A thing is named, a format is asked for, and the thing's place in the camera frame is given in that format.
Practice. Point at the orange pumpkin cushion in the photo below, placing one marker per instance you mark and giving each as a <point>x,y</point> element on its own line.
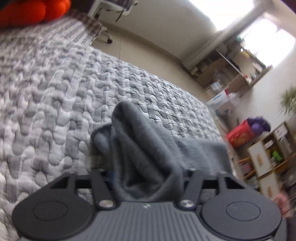
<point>25,13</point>

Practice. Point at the grey checkered blanket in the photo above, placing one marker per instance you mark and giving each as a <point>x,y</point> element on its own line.
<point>80,28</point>

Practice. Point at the white wooden side cabinet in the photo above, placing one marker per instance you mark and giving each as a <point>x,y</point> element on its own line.
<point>270,165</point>

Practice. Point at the white blue cardboard box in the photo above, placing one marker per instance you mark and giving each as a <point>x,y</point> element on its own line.
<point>222,103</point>

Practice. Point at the wooden desk shelf unit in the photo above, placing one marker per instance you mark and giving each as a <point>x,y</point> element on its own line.
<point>230,67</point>

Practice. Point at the grey white quilted bedspread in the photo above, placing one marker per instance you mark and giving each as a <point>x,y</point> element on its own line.
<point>55,93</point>

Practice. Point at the grey knitted cat sweater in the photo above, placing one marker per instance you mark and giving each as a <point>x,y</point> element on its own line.
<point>149,163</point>

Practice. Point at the red patterned basket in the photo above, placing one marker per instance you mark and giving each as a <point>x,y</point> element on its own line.
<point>240,135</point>

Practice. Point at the right beige curtain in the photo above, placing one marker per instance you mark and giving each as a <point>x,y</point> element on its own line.
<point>224,35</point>

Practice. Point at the green potted plant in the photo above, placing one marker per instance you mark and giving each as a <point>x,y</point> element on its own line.
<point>288,101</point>

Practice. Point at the white office chair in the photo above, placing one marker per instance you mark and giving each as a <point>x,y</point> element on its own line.
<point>122,8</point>

